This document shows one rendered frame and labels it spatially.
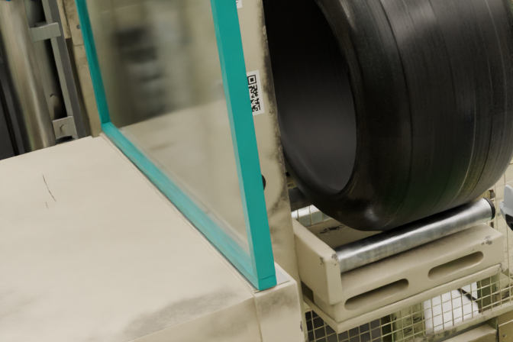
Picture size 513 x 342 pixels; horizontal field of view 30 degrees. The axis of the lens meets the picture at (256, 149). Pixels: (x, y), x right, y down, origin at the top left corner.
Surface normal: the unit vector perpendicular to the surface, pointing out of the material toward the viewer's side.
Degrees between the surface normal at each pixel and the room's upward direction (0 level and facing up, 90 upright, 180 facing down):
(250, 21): 90
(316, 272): 90
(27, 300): 0
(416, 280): 90
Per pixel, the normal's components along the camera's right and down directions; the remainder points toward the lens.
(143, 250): -0.14, -0.92
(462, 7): 0.28, -0.22
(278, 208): 0.40, 0.29
